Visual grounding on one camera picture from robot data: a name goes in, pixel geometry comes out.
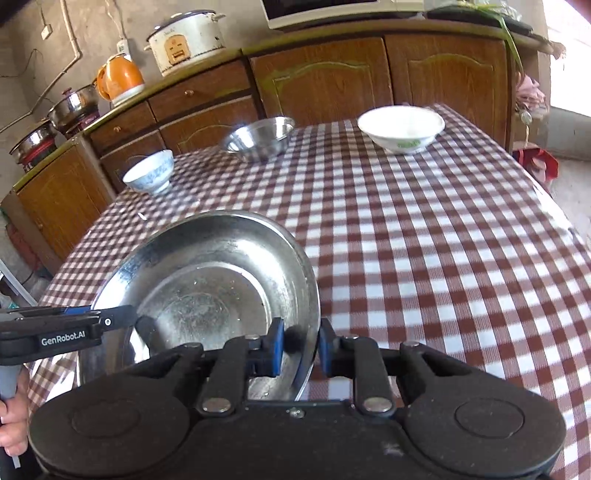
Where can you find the white microwave oven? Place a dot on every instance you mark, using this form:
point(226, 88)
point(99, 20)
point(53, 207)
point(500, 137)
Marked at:
point(341, 11)

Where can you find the glass door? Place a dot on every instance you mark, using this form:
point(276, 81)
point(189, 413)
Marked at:
point(570, 55)

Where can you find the steel bowl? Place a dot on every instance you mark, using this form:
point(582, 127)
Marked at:
point(258, 138)

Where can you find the red bag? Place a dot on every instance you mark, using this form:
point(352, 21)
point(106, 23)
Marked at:
point(540, 166)

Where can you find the blue patterned white bowl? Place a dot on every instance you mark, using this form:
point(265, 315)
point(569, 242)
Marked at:
point(150, 173)

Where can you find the steel pot with lid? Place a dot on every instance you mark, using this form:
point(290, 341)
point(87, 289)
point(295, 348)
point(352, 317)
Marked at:
point(32, 138)
point(74, 106)

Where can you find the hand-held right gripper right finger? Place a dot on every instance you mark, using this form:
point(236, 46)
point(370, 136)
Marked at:
point(327, 350)

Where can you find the wide white bowl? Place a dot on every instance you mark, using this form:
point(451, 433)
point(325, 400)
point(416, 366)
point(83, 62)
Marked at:
point(401, 129)

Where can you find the two-door wooden cabinet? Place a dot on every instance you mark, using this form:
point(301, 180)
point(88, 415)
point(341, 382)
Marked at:
point(323, 78)

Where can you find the red black induction cooker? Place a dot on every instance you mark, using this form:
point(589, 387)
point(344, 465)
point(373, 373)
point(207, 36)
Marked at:
point(39, 154)
point(85, 123)

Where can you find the pink umbrella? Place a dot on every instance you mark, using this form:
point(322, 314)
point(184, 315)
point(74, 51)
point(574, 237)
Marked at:
point(531, 97)

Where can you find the orange electric kettle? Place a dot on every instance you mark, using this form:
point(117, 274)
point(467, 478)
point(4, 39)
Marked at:
point(121, 78)

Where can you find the narrow wooden cabinet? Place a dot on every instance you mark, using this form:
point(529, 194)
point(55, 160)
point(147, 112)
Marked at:
point(60, 203)

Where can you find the white power strip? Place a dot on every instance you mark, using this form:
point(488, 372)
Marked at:
point(123, 46)

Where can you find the large steel plate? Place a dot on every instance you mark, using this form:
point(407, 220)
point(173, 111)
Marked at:
point(207, 277)

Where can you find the brown white checkered tablecloth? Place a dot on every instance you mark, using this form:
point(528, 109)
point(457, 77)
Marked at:
point(438, 254)

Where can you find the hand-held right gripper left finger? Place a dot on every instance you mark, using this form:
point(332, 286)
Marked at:
point(276, 350)

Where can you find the flat black cooktop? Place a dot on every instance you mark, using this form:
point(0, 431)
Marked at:
point(480, 21)

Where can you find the green onion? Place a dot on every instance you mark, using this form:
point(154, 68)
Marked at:
point(510, 37)

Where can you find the white rice cooker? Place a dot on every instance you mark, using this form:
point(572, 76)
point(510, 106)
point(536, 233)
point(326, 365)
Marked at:
point(184, 41)

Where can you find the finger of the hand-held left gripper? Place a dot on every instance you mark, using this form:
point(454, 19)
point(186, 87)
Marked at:
point(117, 317)

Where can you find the person's left hand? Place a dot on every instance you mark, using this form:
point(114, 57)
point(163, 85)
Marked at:
point(14, 420)

